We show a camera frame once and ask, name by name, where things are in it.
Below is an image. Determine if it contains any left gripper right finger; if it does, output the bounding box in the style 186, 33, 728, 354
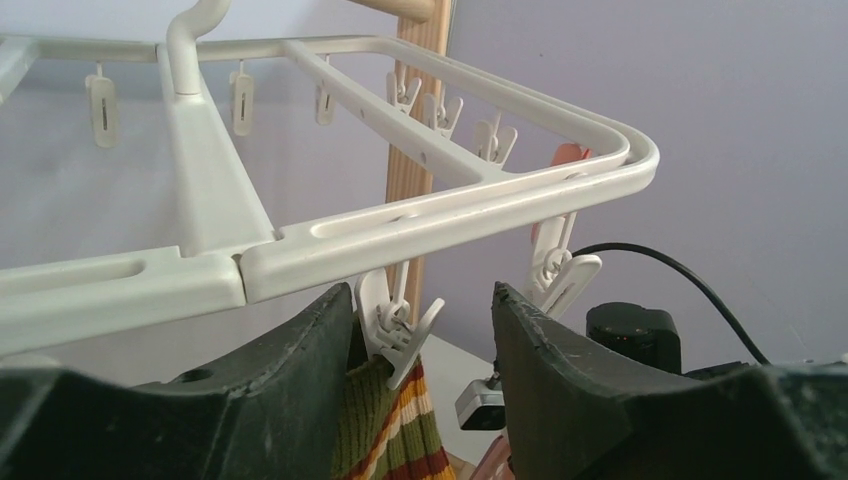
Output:
491, 282, 847, 479

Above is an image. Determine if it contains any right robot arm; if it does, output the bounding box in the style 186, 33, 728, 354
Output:
586, 302, 750, 380

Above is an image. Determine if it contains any wooden hanger stand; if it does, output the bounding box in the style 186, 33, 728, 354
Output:
359, 0, 453, 322

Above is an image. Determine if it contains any olive orange striped sock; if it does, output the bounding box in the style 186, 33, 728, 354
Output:
330, 357, 456, 479

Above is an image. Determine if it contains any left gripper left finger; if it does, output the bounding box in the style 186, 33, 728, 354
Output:
1, 283, 354, 479

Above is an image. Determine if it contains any white plastic clip hanger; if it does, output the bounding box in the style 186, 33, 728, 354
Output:
1, 1, 659, 384

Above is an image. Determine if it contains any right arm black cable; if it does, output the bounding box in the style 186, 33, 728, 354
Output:
569, 241, 773, 367

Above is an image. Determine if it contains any pink laundry basket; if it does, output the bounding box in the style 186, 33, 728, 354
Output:
470, 435, 515, 480

